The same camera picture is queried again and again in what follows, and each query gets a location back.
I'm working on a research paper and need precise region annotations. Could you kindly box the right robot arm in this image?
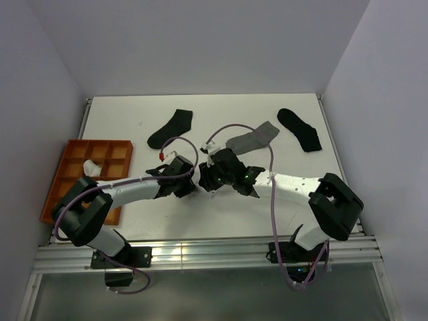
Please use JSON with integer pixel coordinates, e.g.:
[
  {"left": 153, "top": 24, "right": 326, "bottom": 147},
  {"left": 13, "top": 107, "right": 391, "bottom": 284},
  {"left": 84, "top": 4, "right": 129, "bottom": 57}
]
[{"left": 199, "top": 147, "right": 364, "bottom": 261}]

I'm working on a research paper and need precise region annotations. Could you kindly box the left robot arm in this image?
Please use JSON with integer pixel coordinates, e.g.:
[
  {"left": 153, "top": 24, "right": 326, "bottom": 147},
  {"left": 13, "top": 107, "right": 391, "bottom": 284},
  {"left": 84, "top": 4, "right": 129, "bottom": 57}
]
[{"left": 51, "top": 156, "right": 195, "bottom": 267}]

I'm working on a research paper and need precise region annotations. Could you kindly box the grey sock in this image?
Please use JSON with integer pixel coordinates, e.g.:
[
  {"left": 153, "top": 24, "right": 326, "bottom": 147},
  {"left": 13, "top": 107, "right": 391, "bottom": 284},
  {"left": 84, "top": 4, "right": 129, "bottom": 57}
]
[{"left": 225, "top": 121, "right": 280, "bottom": 155}]

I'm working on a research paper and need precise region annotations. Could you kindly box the black sock left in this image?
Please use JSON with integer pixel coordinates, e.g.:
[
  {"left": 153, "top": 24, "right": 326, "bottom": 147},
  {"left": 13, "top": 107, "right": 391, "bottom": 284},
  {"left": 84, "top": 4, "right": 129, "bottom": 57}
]
[{"left": 147, "top": 109, "right": 193, "bottom": 150}]

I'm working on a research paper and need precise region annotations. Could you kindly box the black sock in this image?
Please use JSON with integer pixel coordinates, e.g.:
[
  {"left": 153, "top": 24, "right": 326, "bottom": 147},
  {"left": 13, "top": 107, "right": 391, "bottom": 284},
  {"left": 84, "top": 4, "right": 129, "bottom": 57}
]
[
  {"left": 147, "top": 109, "right": 193, "bottom": 150},
  {"left": 277, "top": 108, "right": 322, "bottom": 152}
]

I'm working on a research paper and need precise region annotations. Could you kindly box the orange compartment tray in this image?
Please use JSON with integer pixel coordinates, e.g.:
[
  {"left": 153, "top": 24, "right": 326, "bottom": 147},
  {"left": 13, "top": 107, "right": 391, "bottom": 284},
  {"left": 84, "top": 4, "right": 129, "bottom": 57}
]
[{"left": 40, "top": 140, "right": 133, "bottom": 225}]

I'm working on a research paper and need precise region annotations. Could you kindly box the black sock right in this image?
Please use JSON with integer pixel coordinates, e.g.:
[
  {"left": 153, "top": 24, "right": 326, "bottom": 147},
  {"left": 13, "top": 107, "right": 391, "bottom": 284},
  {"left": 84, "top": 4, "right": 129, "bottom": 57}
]
[{"left": 277, "top": 108, "right": 322, "bottom": 152}]

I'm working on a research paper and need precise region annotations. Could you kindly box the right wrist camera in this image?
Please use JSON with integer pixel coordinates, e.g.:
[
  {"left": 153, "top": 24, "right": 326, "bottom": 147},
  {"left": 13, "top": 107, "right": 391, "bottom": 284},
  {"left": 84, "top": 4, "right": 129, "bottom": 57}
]
[{"left": 200, "top": 140, "right": 221, "bottom": 167}]

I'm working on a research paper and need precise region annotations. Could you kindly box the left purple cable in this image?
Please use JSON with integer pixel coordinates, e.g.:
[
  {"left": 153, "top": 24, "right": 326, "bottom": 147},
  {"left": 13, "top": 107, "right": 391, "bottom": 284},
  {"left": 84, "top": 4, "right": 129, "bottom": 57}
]
[{"left": 53, "top": 136, "right": 199, "bottom": 295}]

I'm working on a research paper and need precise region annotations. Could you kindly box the purple cable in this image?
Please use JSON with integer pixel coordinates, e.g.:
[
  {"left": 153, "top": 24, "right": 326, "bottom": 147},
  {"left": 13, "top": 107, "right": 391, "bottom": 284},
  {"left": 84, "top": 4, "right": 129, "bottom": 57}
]
[
  {"left": 53, "top": 136, "right": 199, "bottom": 295},
  {"left": 205, "top": 124, "right": 330, "bottom": 292}
]

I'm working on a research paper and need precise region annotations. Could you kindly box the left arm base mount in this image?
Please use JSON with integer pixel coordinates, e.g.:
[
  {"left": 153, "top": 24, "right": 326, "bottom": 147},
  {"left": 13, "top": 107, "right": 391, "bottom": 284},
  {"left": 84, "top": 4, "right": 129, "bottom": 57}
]
[{"left": 90, "top": 245, "right": 152, "bottom": 292}]

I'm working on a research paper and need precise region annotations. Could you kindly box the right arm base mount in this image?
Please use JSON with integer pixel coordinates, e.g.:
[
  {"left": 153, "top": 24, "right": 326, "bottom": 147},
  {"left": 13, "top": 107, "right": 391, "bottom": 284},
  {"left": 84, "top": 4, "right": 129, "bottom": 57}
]
[{"left": 279, "top": 241, "right": 329, "bottom": 283}]

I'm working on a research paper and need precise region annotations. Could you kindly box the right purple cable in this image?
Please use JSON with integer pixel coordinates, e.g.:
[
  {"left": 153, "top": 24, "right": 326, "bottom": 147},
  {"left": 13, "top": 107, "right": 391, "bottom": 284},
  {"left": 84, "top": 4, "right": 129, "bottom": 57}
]
[{"left": 205, "top": 124, "right": 330, "bottom": 292}]

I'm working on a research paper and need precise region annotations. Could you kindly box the aluminium frame rail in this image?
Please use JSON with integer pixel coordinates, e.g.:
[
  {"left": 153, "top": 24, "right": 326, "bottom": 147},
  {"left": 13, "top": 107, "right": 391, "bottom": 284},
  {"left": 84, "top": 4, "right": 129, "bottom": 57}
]
[{"left": 31, "top": 235, "right": 383, "bottom": 274}]

